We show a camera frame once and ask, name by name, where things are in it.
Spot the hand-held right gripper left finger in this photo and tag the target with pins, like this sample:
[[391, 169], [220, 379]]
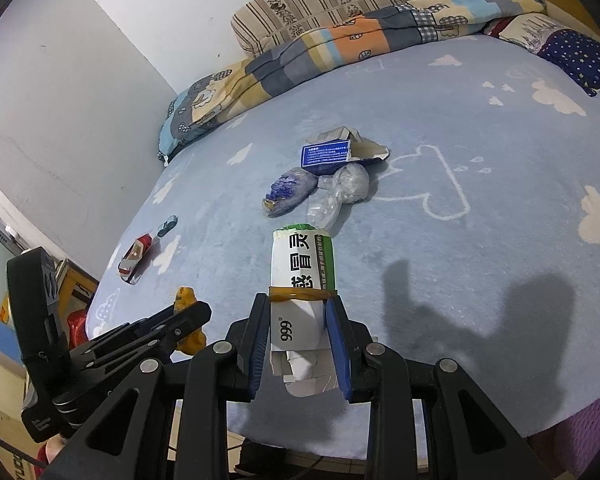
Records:
[[257, 355]]

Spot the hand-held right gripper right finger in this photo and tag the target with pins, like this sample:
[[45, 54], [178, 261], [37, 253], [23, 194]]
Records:
[[337, 355]]

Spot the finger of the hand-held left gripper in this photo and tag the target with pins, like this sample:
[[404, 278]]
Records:
[[140, 325], [180, 325]]

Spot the yellow wrapper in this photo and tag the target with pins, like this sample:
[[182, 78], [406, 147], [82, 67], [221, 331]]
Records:
[[186, 297]]

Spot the tan rubber band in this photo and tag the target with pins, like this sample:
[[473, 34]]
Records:
[[300, 294]]

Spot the white green medicine box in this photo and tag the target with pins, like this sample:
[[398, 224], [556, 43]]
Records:
[[300, 270]]

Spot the blue plastic bag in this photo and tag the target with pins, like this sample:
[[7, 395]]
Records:
[[292, 187]]

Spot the torn blue carton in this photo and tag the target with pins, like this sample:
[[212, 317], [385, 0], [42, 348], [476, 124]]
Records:
[[325, 154]]

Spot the red plastic item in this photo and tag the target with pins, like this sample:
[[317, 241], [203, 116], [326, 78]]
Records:
[[77, 325]]

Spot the wooden side table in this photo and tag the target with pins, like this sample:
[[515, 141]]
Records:
[[72, 280]]

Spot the red white snack packet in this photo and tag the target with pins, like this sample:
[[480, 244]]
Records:
[[135, 257]]

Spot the brown cardboard box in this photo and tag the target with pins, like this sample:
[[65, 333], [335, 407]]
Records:
[[0, 390]]

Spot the small blue plastic item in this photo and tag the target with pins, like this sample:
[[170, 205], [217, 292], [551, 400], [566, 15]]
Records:
[[167, 226]]

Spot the clear crumpled plastic bag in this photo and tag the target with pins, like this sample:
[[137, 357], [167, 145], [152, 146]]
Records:
[[350, 182]]

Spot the blue cloud print blanket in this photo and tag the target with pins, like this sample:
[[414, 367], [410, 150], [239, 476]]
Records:
[[480, 210]]

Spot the small blue box silver flap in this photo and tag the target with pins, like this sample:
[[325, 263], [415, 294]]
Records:
[[332, 135]]

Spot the patchwork quilt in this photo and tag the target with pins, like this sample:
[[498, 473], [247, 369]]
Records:
[[330, 40]]

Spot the striped floral pillow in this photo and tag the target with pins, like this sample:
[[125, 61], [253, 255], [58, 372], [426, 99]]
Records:
[[320, 0]]

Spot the white printed pillow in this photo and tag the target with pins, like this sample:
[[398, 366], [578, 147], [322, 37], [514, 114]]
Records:
[[522, 30]]

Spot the navy star pillow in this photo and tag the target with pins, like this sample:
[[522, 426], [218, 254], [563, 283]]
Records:
[[580, 57]]

